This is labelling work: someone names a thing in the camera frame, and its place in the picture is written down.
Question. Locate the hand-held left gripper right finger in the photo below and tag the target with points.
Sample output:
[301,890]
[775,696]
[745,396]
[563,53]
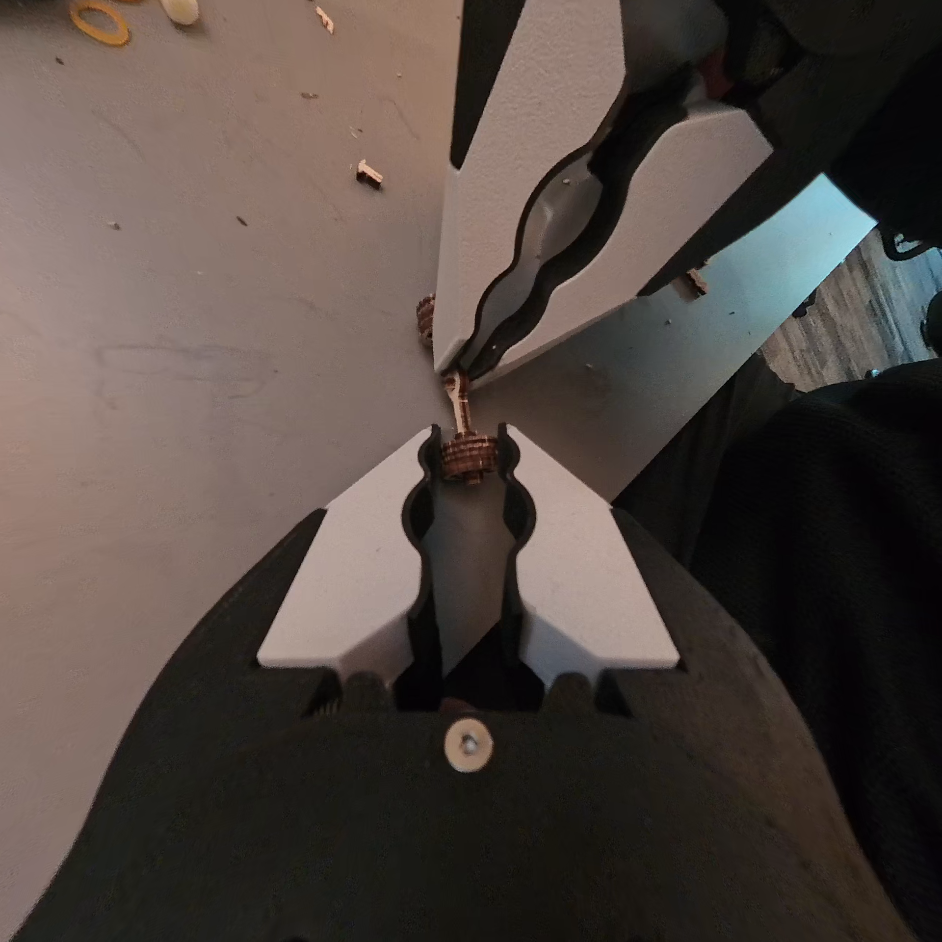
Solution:
[589,589]

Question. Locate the small wooden sliver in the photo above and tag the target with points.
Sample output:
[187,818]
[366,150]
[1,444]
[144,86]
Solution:
[324,19]

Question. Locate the tiny wooden block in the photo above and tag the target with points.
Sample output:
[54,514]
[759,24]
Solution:
[369,175]

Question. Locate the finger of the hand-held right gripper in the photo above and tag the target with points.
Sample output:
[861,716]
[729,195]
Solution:
[677,199]
[530,110]

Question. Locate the small cream cylinder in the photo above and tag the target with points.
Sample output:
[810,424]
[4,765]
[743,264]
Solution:
[180,9]

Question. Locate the person's black-clothed body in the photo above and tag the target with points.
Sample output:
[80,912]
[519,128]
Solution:
[809,662]

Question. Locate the wooden wheel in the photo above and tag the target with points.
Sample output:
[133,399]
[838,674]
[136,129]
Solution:
[471,456]

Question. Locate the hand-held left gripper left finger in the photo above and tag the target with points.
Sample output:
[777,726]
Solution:
[346,589]

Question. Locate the person's right forearm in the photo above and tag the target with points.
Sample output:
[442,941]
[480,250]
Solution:
[898,147]

